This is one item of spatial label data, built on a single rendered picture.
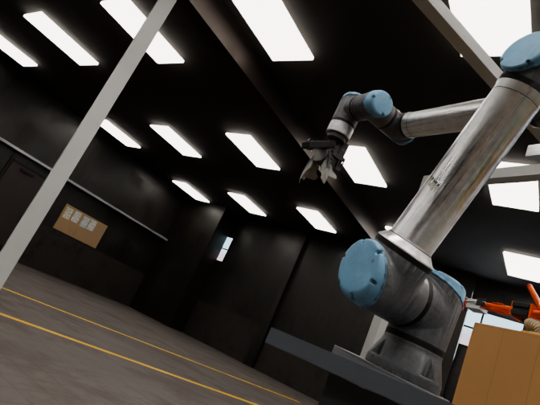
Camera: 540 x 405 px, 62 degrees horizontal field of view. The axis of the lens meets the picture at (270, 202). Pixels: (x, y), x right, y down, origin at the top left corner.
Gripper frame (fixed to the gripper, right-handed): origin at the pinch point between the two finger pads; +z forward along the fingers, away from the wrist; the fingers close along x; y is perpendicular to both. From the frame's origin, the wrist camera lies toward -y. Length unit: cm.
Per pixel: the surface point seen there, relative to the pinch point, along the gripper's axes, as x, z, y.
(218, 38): 366, -205, 15
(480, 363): -23, 28, 86
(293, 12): 293, -247, 57
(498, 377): -31, 30, 86
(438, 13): 95, -188, 89
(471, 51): 96, -188, 131
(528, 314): -24, 2, 102
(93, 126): 226, -17, -58
